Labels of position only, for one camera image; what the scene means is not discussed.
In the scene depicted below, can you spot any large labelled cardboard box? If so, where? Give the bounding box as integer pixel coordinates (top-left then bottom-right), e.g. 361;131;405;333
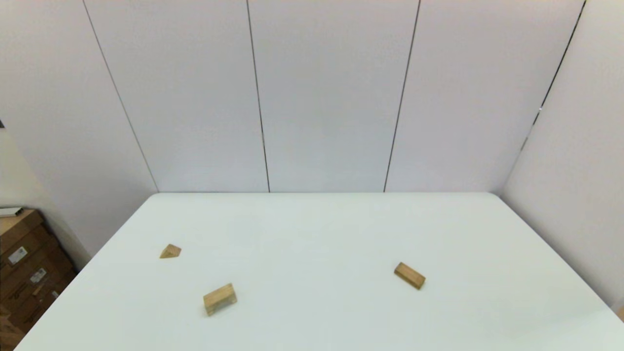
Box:
0;210;78;334

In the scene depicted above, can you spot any rectangular wooden building block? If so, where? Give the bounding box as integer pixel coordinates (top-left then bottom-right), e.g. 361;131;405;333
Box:
394;262;426;291

